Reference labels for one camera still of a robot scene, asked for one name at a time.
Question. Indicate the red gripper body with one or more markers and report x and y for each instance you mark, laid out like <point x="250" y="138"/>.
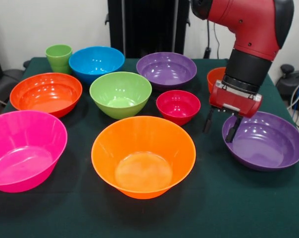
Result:
<point x="236" y="101"/>

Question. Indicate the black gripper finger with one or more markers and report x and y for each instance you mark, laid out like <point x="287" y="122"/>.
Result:
<point x="208" y="124"/>
<point x="232" y="132"/>

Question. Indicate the purple bowl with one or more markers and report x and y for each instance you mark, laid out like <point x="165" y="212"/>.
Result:
<point x="164" y="69"/>
<point x="268" y="146"/>

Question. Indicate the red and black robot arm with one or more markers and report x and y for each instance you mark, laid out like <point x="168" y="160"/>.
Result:
<point x="251" y="24"/>

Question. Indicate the small red-orange bowl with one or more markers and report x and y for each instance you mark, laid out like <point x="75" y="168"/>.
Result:
<point x="215" y="78"/>

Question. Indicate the small crimson bowl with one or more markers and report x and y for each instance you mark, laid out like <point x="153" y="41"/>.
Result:
<point x="178" y="106"/>

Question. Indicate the dark green tablecloth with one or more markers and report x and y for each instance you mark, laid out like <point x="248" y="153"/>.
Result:
<point x="214" y="198"/>

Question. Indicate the green bowl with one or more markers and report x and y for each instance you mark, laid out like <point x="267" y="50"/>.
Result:
<point x="119" y="94"/>

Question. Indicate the blue bowl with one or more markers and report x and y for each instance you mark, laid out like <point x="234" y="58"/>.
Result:
<point x="95" y="62"/>

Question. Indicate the green cup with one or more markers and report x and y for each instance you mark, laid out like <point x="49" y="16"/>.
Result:
<point x="58" y="58"/>

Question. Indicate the large red-orange bowl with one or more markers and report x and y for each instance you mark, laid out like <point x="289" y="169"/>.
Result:
<point x="45" y="94"/>

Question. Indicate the pink bowl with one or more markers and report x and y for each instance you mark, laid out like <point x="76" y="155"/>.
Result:
<point x="23" y="148"/>

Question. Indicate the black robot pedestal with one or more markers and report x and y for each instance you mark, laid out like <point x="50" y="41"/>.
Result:
<point x="149" y="29"/>

